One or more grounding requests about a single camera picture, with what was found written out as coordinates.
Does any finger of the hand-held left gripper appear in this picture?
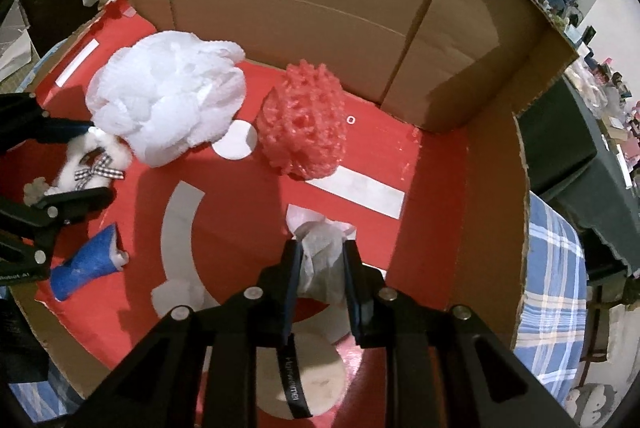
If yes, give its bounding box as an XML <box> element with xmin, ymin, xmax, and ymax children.
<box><xmin>0</xmin><ymin>187</ymin><xmax>116</xmax><ymax>266</ymax></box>
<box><xmin>0</xmin><ymin>92</ymin><xmax>97</xmax><ymax>154</ymax></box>

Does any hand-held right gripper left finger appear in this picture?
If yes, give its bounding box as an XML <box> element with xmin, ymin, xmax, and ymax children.
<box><xmin>65</xmin><ymin>238</ymin><xmax>306</xmax><ymax>428</ymax></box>

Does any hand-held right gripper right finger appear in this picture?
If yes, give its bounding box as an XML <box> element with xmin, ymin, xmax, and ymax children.
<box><xmin>342</xmin><ymin>238</ymin><xmax>571</xmax><ymax>428</ymax></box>

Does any white tissue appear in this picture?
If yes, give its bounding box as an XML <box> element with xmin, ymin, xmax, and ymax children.
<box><xmin>286</xmin><ymin>204</ymin><xmax>359</xmax><ymax>302</ymax></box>

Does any white plush toy checkered bow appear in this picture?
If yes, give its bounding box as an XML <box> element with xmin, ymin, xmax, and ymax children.
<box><xmin>22</xmin><ymin>128</ymin><xmax>134</xmax><ymax>209</ymax></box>

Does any beige round puff black strap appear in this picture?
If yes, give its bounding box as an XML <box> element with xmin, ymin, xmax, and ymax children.
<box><xmin>255</xmin><ymin>333</ymin><xmax>347</xmax><ymax>419</ymax></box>

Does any white plastic bag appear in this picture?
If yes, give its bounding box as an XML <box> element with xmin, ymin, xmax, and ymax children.
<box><xmin>0</xmin><ymin>25</ymin><xmax>41</xmax><ymax>82</ymax></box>

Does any pale pink bath pouf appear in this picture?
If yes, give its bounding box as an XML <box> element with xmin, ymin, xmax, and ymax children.
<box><xmin>85</xmin><ymin>30</ymin><xmax>247</xmax><ymax>168</ymax></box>

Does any red bath pouf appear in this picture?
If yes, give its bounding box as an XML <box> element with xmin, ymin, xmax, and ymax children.
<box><xmin>256</xmin><ymin>60</ymin><xmax>349</xmax><ymax>182</ymax></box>

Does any blue plaid tablecloth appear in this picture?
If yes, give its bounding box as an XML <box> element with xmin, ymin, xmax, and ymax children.
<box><xmin>7</xmin><ymin>190</ymin><xmax>589</xmax><ymax>427</ymax></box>

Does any dark green covered table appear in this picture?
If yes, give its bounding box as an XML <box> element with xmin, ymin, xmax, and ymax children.
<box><xmin>517</xmin><ymin>75</ymin><xmax>640</xmax><ymax>280</ymax></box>

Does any grey white cushion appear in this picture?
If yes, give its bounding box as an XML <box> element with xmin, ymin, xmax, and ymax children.
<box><xmin>565</xmin><ymin>383</ymin><xmax>622</xmax><ymax>428</ymax></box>

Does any clutter of small bottles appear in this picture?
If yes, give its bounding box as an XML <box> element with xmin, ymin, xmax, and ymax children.
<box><xmin>525</xmin><ymin>0</ymin><xmax>640</xmax><ymax>190</ymax></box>

